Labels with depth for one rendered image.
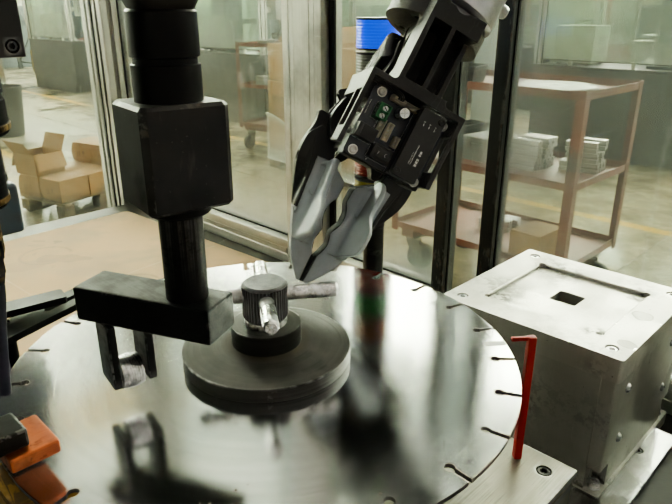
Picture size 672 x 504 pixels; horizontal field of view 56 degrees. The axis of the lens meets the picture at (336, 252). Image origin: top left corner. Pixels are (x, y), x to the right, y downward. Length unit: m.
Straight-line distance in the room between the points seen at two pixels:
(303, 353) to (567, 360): 0.26
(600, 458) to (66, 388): 0.44
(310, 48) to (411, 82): 0.57
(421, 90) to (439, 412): 0.20
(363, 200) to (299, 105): 0.55
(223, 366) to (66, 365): 0.11
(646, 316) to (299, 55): 0.62
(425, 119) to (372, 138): 0.04
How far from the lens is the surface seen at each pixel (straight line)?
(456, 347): 0.44
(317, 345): 0.42
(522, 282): 0.69
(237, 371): 0.40
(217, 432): 0.36
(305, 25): 0.99
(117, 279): 0.37
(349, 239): 0.46
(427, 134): 0.42
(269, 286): 0.40
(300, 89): 1.00
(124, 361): 0.38
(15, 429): 0.35
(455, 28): 0.43
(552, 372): 0.60
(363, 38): 0.65
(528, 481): 0.50
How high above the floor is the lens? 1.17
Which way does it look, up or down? 21 degrees down
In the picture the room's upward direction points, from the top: straight up
